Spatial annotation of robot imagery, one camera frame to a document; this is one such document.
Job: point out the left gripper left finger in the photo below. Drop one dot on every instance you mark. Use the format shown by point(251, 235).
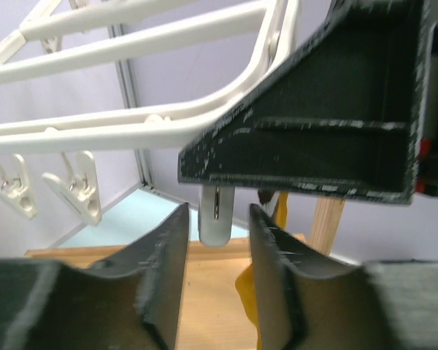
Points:
point(128, 300)

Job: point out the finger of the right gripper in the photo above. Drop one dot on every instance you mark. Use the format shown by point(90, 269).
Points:
point(340, 117)

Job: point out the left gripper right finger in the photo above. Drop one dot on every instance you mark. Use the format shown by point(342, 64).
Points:
point(307, 300)

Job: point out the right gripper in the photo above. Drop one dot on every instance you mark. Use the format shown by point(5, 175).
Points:
point(425, 102)

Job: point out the mustard yellow sock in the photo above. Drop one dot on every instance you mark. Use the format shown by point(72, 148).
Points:
point(245, 284)

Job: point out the white plastic clip hanger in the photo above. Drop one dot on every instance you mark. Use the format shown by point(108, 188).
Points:
point(48, 43)

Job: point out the wooden hanger stand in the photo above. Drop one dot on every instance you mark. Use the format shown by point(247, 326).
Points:
point(211, 314)

